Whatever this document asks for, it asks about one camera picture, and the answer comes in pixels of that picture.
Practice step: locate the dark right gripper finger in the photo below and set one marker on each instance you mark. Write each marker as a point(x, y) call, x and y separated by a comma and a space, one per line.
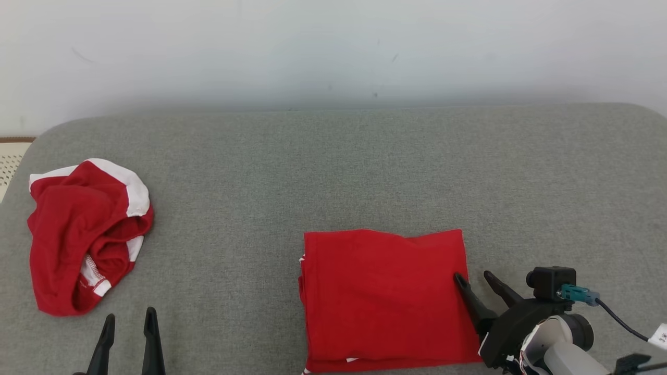
point(475, 307)
point(503, 291)

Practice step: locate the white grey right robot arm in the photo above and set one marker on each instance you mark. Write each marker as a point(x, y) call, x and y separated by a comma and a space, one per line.
point(563, 354)

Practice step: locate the red shorts with white band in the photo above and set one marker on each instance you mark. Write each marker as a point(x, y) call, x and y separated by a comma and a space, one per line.
point(68, 229)

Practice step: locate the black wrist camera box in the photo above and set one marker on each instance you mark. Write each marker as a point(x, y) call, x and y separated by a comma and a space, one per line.
point(550, 281)

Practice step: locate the red jersey with number print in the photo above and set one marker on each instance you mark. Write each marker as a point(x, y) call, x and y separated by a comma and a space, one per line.
point(385, 302)

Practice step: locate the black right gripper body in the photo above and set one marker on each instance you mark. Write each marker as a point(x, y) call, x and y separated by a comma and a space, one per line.
point(508, 333)

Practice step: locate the cream perforated laundry basket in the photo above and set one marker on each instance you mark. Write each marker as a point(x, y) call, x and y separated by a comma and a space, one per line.
point(8, 166)

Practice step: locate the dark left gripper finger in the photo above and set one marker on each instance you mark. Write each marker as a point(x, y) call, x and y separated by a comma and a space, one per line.
point(103, 349)
point(153, 349)

